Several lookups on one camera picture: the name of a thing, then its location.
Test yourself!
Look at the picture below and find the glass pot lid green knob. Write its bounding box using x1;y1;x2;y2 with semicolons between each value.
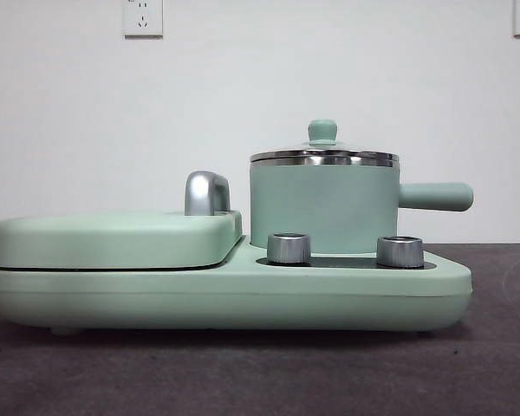
249;119;395;169

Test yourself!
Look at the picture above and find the silver control knob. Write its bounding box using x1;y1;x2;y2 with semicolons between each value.
375;235;425;267
266;232;312;264

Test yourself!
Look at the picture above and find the green breakfast maker base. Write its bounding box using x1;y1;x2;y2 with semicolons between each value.
0;236;473;337

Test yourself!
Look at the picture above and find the green pot with side handle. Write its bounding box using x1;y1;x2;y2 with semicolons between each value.
248;163;475;255

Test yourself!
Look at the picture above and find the green griddle lid silver handle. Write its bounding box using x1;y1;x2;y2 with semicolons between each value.
0;171;244;269

